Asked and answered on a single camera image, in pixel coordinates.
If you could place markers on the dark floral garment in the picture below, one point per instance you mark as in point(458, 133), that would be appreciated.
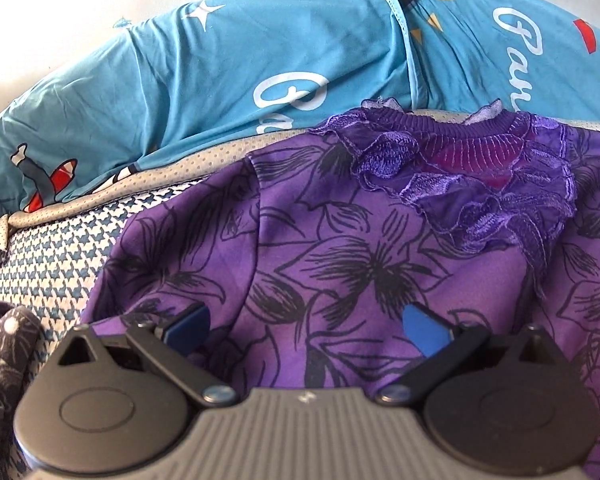
point(5, 360)

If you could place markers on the blue printed bolster pillows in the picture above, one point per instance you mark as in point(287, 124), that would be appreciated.
point(230, 85)

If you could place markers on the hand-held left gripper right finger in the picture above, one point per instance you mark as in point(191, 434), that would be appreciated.
point(425, 330)

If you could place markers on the purple floral top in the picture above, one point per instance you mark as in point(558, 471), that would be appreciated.
point(355, 260)

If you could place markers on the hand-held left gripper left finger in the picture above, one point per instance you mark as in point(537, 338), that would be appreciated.
point(187, 327)

